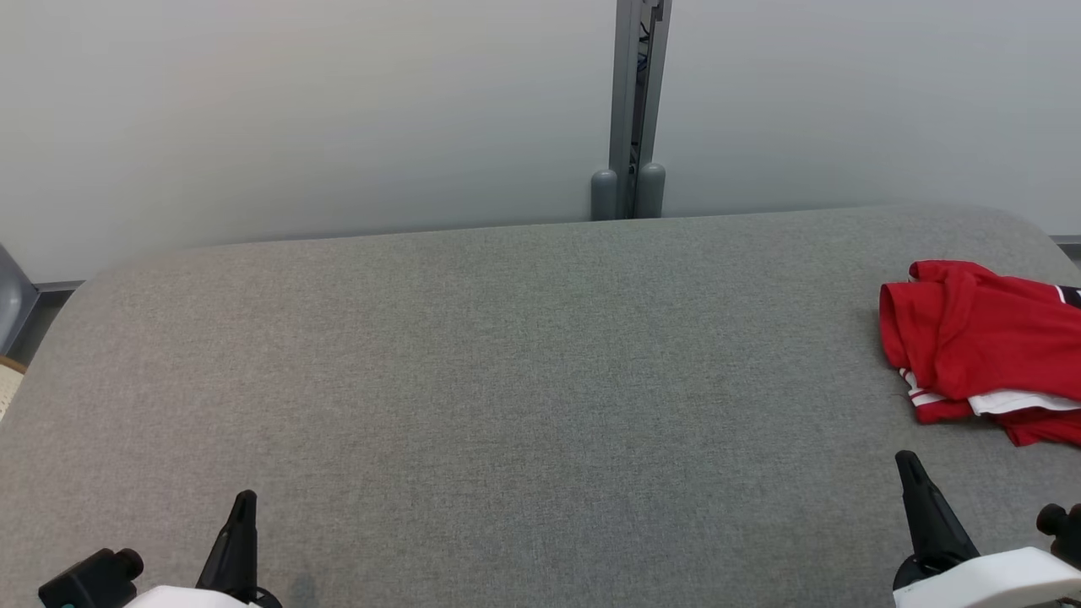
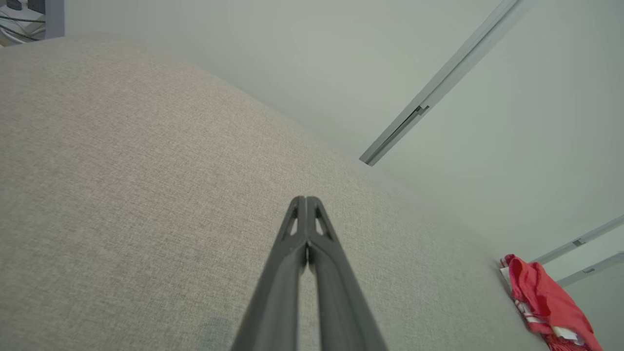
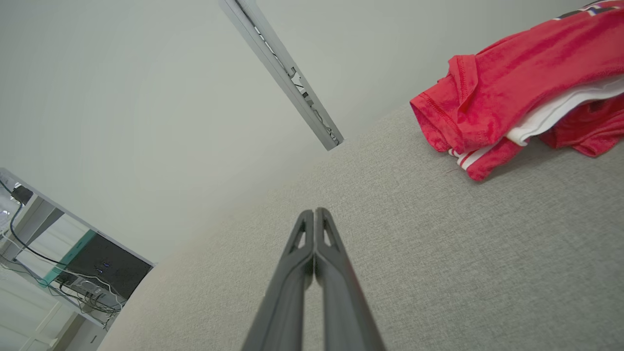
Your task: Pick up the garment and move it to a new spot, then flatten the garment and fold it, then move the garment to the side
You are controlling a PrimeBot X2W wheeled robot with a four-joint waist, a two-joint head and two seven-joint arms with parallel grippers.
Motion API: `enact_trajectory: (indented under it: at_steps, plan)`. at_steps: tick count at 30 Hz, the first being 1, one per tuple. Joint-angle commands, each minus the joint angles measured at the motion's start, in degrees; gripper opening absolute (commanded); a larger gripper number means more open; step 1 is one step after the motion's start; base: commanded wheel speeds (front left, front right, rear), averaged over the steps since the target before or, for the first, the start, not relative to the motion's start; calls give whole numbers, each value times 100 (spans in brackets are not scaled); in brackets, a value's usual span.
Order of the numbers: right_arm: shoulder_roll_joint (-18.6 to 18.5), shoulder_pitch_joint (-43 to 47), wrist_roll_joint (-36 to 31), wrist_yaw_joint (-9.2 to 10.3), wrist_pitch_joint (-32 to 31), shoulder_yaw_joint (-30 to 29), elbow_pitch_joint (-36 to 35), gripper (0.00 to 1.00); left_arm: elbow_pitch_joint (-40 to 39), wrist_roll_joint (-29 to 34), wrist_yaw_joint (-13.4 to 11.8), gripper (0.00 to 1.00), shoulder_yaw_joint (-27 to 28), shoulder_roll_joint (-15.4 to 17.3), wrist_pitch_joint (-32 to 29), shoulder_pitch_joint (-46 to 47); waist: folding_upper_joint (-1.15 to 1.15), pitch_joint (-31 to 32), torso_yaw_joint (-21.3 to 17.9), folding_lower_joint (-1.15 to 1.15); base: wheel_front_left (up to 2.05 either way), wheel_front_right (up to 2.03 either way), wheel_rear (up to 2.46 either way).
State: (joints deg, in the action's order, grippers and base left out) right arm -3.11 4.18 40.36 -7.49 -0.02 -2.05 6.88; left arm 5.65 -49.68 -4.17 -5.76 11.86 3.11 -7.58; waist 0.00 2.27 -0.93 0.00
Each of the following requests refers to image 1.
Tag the cream perforated laundry basket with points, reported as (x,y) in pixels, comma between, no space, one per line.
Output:
(7,388)

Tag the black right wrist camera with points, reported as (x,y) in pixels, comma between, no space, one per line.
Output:
(1066,532)

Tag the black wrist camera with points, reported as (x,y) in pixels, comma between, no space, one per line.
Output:
(1066,532)
(89,583)

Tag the red jersey with white sleeves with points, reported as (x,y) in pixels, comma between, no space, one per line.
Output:
(971,329)

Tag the grey double partition post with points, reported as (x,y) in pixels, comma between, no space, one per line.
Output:
(625,101)

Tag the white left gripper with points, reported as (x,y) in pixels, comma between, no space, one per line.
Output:
(186,599)

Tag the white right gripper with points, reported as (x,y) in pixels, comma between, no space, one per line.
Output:
(996,583)

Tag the red shorts with white stripe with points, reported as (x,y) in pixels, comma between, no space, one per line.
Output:
(1047,426)

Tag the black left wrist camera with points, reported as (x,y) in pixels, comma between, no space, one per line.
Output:
(89,583)

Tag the grey slanted frame leg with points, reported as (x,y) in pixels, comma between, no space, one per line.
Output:
(13,304)

